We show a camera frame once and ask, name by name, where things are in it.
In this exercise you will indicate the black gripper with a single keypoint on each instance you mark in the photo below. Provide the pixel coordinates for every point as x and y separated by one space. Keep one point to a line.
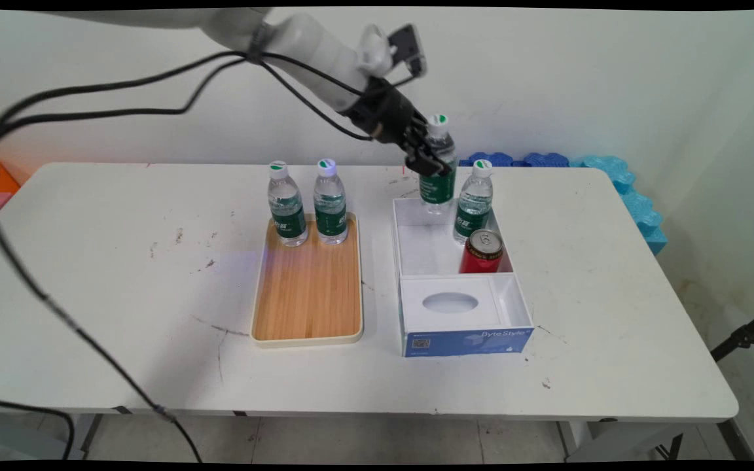
383 112

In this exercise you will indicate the green label water bottle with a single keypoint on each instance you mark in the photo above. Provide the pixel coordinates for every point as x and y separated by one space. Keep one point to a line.
436 191
331 206
287 209
473 210

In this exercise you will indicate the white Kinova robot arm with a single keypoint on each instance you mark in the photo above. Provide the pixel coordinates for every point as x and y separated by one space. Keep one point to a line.
311 42

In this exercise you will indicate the white open cardboard box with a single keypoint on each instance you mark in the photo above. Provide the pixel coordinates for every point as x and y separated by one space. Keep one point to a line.
424 248

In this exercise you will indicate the red drink can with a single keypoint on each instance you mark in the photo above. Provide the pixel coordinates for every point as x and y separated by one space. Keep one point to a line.
480 256

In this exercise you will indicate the bamboo tray with cream rim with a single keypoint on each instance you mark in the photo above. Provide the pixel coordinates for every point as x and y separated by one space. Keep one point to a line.
308 288

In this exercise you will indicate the blue white ByteStyle box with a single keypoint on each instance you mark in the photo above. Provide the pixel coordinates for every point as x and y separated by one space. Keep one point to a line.
462 340

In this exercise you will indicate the light blue foam mat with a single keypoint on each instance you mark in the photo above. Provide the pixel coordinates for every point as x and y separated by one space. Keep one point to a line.
635 196

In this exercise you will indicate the black tripod leg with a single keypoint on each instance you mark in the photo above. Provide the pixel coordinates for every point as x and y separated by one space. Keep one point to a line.
743 335

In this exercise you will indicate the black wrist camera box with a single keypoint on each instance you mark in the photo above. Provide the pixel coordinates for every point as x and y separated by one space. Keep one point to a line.
408 47

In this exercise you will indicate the white table leg frame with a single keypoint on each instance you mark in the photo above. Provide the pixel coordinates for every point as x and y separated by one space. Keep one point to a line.
639 441
30 435

